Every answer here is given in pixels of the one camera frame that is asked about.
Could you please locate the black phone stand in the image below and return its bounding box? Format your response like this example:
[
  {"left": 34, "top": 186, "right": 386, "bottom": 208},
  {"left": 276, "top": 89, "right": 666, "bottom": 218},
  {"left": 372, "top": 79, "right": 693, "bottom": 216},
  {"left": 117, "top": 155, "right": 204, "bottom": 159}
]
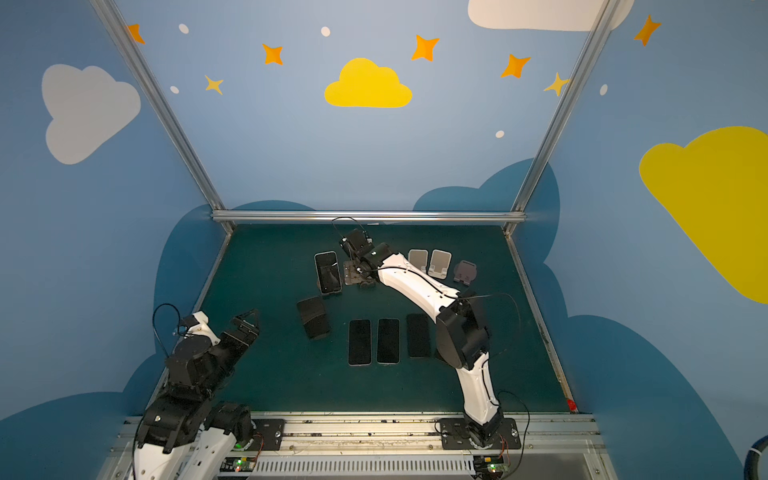
[
  {"left": 343, "top": 262, "right": 376, "bottom": 288},
  {"left": 297, "top": 296, "right": 331, "bottom": 340},
  {"left": 406, "top": 314, "right": 432, "bottom": 359}
]

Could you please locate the white phone stand middle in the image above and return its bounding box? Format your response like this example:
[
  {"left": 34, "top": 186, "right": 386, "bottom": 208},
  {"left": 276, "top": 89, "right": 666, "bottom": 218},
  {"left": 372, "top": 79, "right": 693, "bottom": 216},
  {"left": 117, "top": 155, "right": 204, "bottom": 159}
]
[{"left": 407, "top": 249, "right": 429, "bottom": 274}]

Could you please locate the aluminium frame post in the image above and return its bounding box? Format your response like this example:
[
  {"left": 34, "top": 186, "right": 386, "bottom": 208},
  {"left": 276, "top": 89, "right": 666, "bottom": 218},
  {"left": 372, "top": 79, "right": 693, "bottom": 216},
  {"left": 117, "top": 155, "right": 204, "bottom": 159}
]
[
  {"left": 503, "top": 0, "right": 621, "bottom": 239},
  {"left": 90, "top": 0, "right": 226, "bottom": 213}
]

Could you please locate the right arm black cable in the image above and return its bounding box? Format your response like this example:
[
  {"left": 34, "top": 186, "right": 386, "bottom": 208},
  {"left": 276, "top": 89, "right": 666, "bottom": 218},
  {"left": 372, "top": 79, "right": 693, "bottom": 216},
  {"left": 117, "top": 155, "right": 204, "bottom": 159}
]
[{"left": 331, "top": 215, "right": 532, "bottom": 475}]

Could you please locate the black phone stand back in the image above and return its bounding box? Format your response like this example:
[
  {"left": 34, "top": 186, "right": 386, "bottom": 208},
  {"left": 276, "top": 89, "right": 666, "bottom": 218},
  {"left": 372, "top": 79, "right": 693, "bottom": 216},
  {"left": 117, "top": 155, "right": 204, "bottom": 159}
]
[{"left": 343, "top": 262, "right": 376, "bottom": 288}]

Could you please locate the pink-edged phone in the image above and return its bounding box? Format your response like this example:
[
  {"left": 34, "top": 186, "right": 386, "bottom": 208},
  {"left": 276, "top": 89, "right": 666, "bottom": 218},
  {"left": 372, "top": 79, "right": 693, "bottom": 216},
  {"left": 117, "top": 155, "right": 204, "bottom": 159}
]
[{"left": 348, "top": 319, "right": 372, "bottom": 366}]

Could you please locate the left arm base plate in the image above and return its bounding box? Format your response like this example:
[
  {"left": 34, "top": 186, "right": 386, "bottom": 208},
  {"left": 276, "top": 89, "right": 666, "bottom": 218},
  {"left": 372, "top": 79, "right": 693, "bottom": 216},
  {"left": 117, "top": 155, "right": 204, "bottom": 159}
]
[{"left": 241, "top": 418, "right": 286, "bottom": 452}]

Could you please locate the aluminium left frame post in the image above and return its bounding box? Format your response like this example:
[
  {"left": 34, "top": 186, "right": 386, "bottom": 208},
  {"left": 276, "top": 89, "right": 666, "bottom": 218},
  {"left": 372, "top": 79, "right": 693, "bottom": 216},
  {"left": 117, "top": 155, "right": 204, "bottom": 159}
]
[{"left": 90, "top": 0, "right": 226, "bottom": 213}]

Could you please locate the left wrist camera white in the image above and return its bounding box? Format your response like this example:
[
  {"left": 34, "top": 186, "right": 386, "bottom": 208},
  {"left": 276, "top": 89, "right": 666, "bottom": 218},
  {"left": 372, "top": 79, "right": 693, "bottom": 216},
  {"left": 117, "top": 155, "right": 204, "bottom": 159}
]
[{"left": 177, "top": 311, "right": 220, "bottom": 349}]

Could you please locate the white folding phone stand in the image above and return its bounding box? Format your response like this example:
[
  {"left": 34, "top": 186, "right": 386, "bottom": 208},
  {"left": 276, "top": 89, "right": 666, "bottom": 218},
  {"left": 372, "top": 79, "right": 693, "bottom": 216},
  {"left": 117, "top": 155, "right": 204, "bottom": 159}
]
[{"left": 427, "top": 249, "right": 452, "bottom": 280}]

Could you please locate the aluminium front rail assembly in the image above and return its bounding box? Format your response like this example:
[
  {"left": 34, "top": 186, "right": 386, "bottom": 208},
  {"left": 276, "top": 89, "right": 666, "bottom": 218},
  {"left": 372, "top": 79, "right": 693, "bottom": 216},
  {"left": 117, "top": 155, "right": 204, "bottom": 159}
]
[{"left": 98, "top": 412, "right": 617, "bottom": 479}]

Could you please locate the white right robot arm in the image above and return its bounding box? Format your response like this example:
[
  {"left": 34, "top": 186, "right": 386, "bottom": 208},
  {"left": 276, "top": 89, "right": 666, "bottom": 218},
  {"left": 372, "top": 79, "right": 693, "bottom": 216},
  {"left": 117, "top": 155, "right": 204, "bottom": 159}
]
[{"left": 339, "top": 229, "right": 503, "bottom": 448}]

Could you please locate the aluminium back frame bar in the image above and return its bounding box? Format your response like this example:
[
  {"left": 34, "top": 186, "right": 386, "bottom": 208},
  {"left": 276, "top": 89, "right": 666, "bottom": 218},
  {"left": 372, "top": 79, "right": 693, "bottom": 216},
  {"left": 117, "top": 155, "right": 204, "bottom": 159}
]
[{"left": 212, "top": 210, "right": 526, "bottom": 224}]

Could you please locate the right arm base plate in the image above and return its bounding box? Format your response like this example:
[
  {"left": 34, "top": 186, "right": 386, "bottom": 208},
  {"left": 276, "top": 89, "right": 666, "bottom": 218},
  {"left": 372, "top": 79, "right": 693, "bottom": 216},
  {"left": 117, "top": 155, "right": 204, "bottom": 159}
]
[{"left": 436, "top": 417, "right": 522, "bottom": 450}]

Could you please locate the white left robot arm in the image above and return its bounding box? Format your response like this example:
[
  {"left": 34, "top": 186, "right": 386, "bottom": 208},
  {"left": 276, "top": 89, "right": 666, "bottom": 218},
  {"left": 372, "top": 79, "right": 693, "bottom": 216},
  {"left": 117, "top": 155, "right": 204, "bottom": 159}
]
[{"left": 127, "top": 309, "right": 260, "bottom": 479}]

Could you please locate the aluminium right frame post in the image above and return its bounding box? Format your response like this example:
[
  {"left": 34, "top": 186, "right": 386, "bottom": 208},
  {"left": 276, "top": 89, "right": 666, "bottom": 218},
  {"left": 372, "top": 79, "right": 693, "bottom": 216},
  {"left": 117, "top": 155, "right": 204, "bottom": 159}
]
[{"left": 503, "top": 0, "right": 621, "bottom": 239}]

